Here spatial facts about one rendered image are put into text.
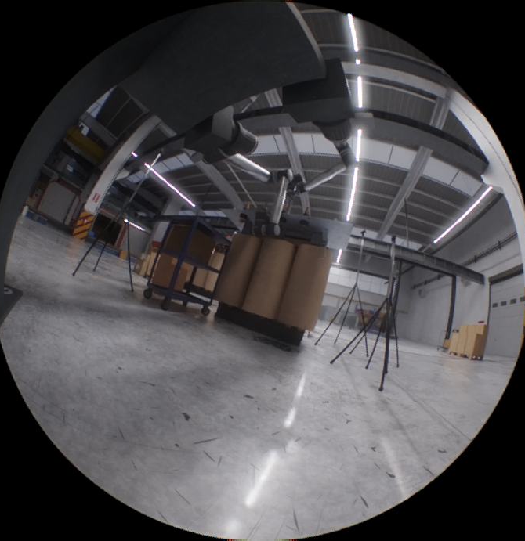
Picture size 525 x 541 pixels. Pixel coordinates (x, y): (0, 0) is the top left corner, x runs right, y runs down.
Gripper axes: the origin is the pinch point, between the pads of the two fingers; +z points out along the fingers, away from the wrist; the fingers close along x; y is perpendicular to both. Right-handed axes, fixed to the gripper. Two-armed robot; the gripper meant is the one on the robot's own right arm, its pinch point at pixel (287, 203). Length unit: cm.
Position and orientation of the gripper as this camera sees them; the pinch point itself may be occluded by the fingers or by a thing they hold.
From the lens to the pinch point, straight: 225.2
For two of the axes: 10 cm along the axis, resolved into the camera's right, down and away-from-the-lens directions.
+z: -2.9, 9.4, -1.6
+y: -6.5, -0.7, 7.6
